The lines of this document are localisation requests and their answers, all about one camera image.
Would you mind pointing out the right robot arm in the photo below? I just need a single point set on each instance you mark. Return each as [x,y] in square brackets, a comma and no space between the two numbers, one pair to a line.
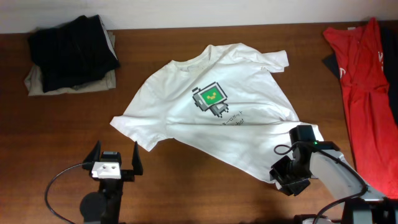
[307,158]

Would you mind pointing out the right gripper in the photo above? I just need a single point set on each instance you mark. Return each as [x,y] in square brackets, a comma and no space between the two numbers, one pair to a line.
[286,187]

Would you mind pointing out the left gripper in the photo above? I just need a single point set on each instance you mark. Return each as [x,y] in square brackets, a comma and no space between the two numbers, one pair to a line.
[129,175]

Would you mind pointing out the black folded garment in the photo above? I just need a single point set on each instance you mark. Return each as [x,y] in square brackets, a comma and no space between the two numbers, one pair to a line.
[71,53]

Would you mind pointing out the beige folded garment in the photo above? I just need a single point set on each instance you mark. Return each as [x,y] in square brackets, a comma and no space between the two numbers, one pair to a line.
[93,85]

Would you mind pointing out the red t-shirt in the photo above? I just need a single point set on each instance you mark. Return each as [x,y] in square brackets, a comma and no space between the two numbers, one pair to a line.
[371,126]

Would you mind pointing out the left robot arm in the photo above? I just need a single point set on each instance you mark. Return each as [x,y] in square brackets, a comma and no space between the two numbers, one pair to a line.
[103,206]

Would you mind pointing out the white printed t-shirt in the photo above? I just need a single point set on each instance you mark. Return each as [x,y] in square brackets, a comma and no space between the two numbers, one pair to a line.
[224,102]

